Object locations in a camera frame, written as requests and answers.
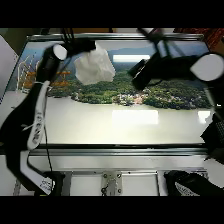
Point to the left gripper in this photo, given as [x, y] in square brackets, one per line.
[85, 44]

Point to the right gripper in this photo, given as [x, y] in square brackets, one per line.
[141, 75]

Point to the white garment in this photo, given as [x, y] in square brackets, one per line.
[95, 68]

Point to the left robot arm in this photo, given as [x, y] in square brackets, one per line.
[18, 120]

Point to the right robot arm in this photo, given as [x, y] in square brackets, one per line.
[180, 68]

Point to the dark checked garment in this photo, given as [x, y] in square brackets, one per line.
[215, 133]

